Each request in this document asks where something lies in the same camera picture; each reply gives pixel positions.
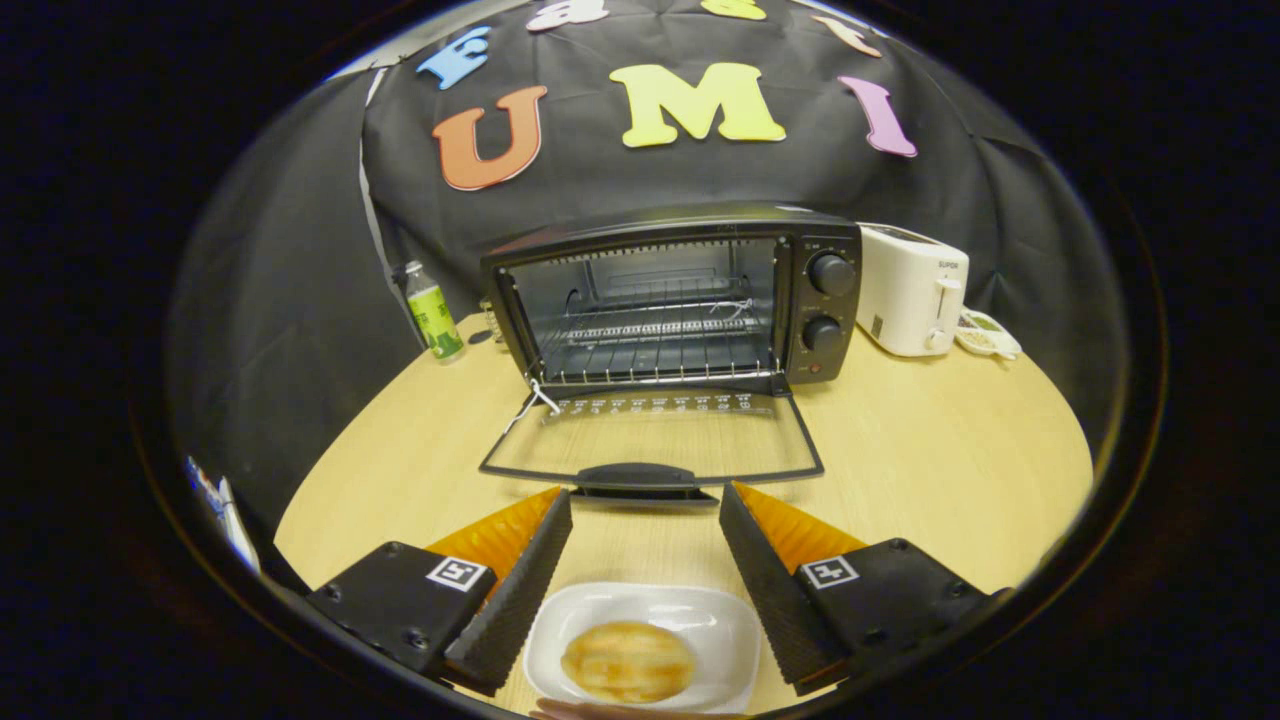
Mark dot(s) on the black toaster oven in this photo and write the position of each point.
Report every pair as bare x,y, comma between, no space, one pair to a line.
830,320

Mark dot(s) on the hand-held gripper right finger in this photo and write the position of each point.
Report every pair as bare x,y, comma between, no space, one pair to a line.
770,590

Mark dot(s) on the white toaster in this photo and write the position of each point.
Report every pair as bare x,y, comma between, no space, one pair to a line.
905,290

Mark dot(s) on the golden bread roll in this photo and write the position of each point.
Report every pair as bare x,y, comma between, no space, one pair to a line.
628,662

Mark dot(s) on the white plate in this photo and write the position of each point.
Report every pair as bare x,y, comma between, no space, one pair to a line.
720,625

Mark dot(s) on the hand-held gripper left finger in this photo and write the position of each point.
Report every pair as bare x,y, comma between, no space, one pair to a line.
515,600

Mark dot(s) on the white divided snack dish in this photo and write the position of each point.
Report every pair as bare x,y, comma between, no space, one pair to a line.
985,338

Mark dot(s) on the green label bottle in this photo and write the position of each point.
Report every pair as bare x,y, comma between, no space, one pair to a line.
435,315

